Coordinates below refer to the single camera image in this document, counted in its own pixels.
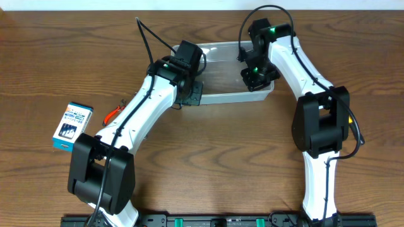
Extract black mounting rail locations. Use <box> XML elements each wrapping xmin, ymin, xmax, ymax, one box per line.
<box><xmin>60</xmin><ymin>212</ymin><xmax>377</xmax><ymax>227</ymax></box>

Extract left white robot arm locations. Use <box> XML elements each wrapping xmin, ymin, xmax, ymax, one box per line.
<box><xmin>68</xmin><ymin>53</ymin><xmax>203</xmax><ymax>226</ymax></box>

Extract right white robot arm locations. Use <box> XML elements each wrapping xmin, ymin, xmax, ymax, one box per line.
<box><xmin>238</xmin><ymin>18</ymin><xmax>350</xmax><ymax>226</ymax></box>

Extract blue white product box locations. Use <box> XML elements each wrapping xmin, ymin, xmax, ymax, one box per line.
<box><xmin>52</xmin><ymin>102</ymin><xmax>93</xmax><ymax>152</ymax></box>

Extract clear plastic container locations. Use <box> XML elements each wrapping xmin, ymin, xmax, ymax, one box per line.
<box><xmin>175</xmin><ymin>42</ymin><xmax>275</xmax><ymax>106</ymax></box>

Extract red handled pliers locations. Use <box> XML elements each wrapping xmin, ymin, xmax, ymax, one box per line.
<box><xmin>102</xmin><ymin>99</ymin><xmax>126</xmax><ymax>127</ymax></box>

